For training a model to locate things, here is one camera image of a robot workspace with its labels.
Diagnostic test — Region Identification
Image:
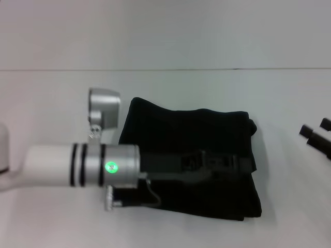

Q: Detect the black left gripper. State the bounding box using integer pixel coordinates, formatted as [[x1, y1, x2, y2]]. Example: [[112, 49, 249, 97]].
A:
[[139, 149, 253, 183]]

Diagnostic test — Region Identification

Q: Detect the black shirt with FREE print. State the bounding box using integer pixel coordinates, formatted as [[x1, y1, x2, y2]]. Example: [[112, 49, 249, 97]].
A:
[[118, 97, 264, 222]]

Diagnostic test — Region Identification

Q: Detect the left arm cable with plug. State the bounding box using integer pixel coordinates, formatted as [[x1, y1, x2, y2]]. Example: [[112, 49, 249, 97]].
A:
[[104, 177, 161, 212]]

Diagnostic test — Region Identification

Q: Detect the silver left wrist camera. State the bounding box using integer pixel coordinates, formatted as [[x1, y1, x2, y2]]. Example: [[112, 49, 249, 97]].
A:
[[87, 87, 122, 145]]

